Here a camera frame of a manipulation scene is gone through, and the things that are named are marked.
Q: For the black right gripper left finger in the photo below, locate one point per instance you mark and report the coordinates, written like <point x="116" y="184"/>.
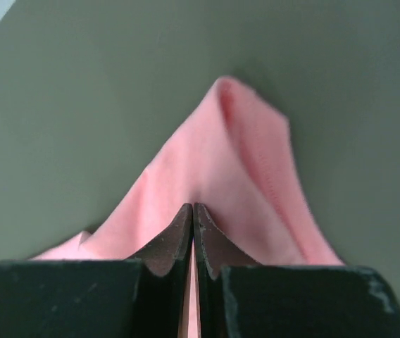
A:
<point x="145" y="295"/>

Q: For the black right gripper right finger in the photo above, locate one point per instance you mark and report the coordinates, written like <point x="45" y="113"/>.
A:
<point x="239" y="297"/>

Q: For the pink t shirt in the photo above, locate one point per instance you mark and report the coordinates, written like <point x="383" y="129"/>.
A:
<point x="234" y="155"/>

